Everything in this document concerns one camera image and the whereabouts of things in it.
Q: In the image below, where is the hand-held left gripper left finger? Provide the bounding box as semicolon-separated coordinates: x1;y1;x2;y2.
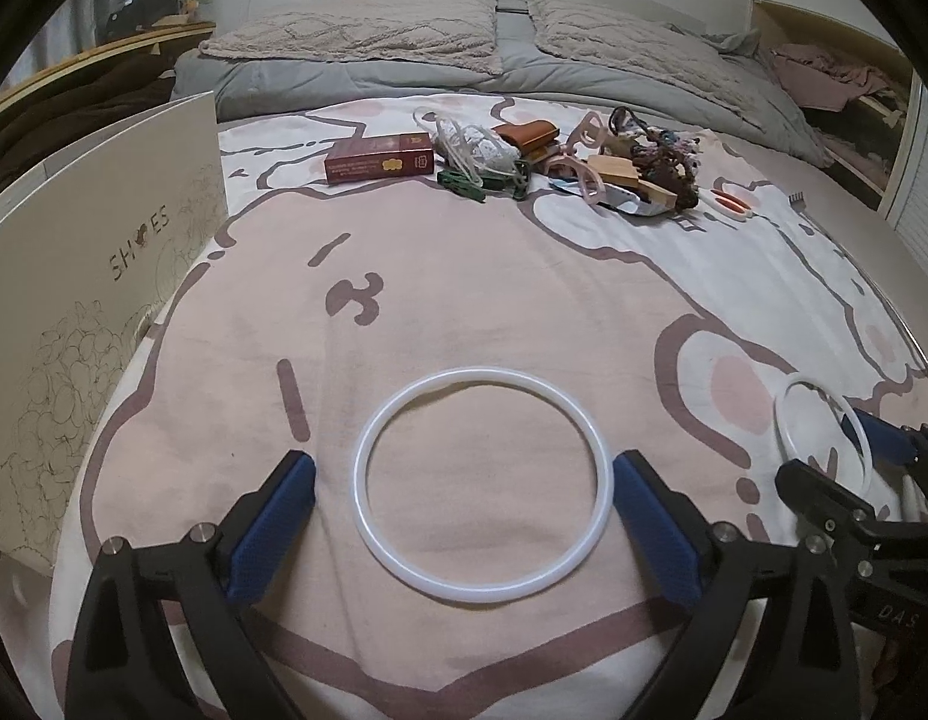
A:
65;450;317;720

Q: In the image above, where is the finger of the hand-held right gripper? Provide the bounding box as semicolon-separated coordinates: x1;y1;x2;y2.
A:
775;459;900;578
843;406;928;522

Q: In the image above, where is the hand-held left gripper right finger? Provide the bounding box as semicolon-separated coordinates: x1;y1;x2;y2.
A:
612;450;863;720

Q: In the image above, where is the small white silicone ring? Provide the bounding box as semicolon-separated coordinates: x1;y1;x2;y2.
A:
775;373;874;500

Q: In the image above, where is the large white silicone ring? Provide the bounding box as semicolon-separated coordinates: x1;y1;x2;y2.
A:
354;366;613;604

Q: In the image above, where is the cream shoe box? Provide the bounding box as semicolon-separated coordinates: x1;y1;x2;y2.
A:
0;90;229;575

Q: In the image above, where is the pink plastic eyelash curler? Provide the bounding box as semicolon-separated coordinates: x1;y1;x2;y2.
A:
543;111;609;209

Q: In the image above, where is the white louvred door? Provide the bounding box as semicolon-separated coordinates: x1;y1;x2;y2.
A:
880;75;928;293

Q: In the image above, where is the white orange small tool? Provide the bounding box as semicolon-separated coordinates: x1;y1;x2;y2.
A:
696;186;754;220

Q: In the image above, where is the blue white foil packet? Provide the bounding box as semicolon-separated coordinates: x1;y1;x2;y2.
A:
550;176;660;218

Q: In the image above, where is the pink clothes pile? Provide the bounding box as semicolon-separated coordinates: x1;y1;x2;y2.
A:
768;41;896;110

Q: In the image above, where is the dark red box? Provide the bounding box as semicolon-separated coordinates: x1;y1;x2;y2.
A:
324;133;436;185

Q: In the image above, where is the brown leather case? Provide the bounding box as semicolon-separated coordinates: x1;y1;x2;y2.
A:
492;120;559;162

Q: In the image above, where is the wooden shelf unit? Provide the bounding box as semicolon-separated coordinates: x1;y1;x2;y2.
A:
749;0;915;211

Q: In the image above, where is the grey duvet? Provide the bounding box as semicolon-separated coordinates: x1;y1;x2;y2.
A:
167;11;836;170

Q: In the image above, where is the dark brown cloth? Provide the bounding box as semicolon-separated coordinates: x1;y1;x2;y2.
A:
0;67;176;188

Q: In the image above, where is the beige textured pillow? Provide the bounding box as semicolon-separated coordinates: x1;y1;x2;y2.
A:
525;0;773;125
200;0;502;76

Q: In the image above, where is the wooden side shelf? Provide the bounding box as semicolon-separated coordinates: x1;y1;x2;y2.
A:
0;19;217;117

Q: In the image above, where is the dark rounded object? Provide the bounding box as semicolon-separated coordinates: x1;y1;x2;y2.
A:
104;0;184;38

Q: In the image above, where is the multicolour knitted cord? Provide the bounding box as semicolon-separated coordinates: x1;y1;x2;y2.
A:
629;127;705;211

